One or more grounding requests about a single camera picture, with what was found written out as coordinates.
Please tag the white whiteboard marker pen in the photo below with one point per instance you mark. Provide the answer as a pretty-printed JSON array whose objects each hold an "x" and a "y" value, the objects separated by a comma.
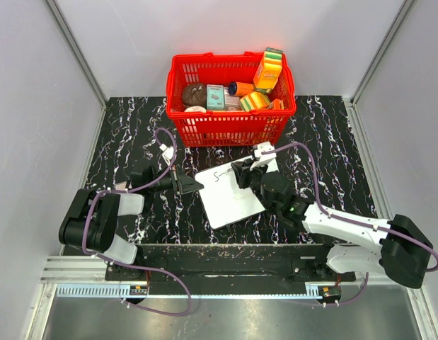
[{"x": 227, "y": 171}]

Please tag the small white whiteboard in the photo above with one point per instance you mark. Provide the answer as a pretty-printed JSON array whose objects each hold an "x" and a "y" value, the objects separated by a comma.
[{"x": 223, "y": 201}]

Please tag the red plastic shopping basket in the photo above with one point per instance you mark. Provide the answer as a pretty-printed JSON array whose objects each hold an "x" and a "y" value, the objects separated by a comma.
[{"x": 226, "y": 128}]

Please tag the orange snack packet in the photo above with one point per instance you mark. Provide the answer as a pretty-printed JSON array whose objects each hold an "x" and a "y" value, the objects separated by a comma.
[{"x": 276, "y": 104}]

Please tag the yellow green sponge pack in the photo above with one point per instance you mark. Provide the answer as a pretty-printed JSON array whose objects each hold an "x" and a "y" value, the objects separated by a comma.
[{"x": 254, "y": 101}]

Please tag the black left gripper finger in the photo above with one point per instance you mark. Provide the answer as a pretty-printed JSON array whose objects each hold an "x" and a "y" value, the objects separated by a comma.
[
  {"x": 190, "y": 188},
  {"x": 183, "y": 179}
]

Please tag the brown round bread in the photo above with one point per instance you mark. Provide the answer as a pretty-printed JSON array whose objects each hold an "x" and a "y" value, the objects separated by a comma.
[{"x": 194, "y": 95}]

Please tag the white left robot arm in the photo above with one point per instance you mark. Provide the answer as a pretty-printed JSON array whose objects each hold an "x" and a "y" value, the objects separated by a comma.
[{"x": 91, "y": 224}]

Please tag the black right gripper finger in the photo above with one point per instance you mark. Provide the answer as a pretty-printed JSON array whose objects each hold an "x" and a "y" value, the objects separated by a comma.
[
  {"x": 241, "y": 178},
  {"x": 239, "y": 166}
]

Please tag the small pink label card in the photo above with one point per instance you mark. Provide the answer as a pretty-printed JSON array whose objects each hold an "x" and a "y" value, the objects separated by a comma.
[{"x": 122, "y": 186}]

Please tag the orange green sponge box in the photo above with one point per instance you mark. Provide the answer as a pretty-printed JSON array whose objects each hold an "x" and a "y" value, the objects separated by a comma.
[{"x": 268, "y": 71}]

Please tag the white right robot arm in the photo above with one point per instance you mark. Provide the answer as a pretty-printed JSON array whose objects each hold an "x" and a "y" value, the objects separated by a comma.
[{"x": 396, "y": 248}]

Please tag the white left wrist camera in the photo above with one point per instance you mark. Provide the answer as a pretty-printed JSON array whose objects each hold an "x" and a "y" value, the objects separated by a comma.
[{"x": 168, "y": 153}]

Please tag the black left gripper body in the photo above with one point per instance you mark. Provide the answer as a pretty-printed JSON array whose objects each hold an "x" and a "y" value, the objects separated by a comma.
[{"x": 170, "y": 180}]

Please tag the pink white small box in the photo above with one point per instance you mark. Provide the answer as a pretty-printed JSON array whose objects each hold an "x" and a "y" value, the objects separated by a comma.
[{"x": 231, "y": 103}]

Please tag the orange blue cylindrical can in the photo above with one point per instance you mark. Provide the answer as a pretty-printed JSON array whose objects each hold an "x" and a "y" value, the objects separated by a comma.
[{"x": 240, "y": 89}]

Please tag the white round lid container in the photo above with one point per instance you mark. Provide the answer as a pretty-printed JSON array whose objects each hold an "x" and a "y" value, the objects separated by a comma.
[{"x": 196, "y": 109}]

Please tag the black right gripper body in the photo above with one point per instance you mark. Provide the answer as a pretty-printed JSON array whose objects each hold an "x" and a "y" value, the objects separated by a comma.
[{"x": 255, "y": 178}]

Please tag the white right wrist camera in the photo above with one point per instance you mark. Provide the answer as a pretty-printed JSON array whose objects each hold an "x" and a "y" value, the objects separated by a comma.
[{"x": 264, "y": 155}]

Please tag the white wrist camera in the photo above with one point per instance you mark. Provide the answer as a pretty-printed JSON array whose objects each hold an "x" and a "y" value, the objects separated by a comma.
[
  {"x": 264, "y": 155},
  {"x": 168, "y": 153}
]

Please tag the teal white small box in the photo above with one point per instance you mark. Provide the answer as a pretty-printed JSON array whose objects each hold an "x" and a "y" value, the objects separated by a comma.
[{"x": 215, "y": 97}]

